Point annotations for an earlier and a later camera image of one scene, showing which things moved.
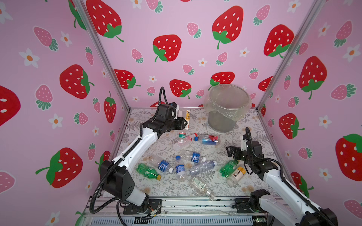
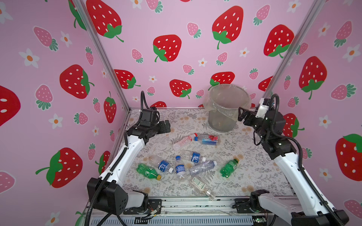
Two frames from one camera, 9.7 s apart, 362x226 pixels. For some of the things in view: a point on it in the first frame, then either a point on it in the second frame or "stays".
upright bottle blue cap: (180, 169) stays
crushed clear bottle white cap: (197, 169) stays
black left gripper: (180, 125) -> (161, 130)
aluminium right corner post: (294, 45) stays
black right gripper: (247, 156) -> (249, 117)
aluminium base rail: (182, 213) stays
